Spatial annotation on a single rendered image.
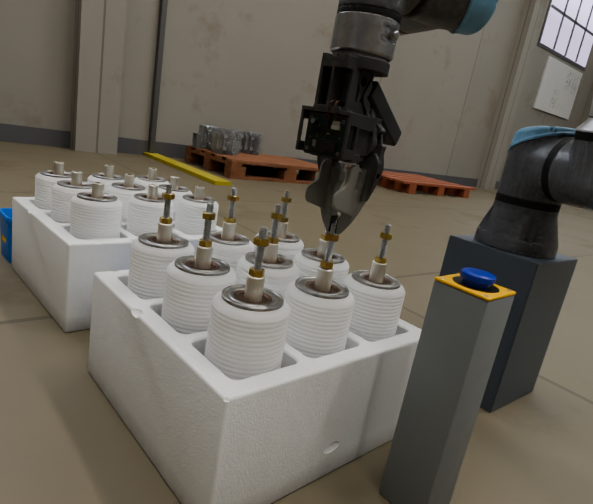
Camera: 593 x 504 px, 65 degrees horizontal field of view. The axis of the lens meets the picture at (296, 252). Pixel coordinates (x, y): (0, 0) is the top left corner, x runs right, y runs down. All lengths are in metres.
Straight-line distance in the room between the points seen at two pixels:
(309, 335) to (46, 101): 3.46
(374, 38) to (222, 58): 3.87
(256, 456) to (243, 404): 0.08
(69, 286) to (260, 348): 0.52
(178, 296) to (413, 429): 0.34
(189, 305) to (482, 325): 0.36
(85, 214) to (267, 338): 0.55
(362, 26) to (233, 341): 0.38
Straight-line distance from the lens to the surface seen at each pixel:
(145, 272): 0.73
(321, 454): 0.69
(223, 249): 0.77
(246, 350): 0.54
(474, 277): 0.58
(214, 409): 0.53
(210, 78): 4.36
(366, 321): 0.70
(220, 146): 3.73
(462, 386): 0.59
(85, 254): 0.97
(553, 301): 1.04
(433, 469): 0.65
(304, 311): 0.61
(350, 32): 0.57
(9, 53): 3.88
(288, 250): 0.85
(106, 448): 0.73
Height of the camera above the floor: 0.46
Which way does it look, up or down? 15 degrees down
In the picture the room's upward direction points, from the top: 10 degrees clockwise
